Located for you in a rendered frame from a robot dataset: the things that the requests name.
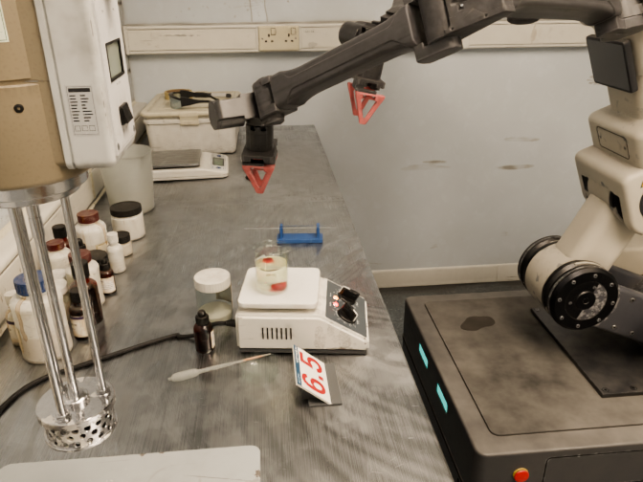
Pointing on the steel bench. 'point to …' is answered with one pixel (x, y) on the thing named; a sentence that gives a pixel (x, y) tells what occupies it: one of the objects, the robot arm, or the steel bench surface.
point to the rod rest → (301, 237)
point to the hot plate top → (302, 295)
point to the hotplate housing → (296, 330)
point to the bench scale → (188, 164)
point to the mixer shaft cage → (67, 402)
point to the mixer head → (60, 97)
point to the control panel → (342, 306)
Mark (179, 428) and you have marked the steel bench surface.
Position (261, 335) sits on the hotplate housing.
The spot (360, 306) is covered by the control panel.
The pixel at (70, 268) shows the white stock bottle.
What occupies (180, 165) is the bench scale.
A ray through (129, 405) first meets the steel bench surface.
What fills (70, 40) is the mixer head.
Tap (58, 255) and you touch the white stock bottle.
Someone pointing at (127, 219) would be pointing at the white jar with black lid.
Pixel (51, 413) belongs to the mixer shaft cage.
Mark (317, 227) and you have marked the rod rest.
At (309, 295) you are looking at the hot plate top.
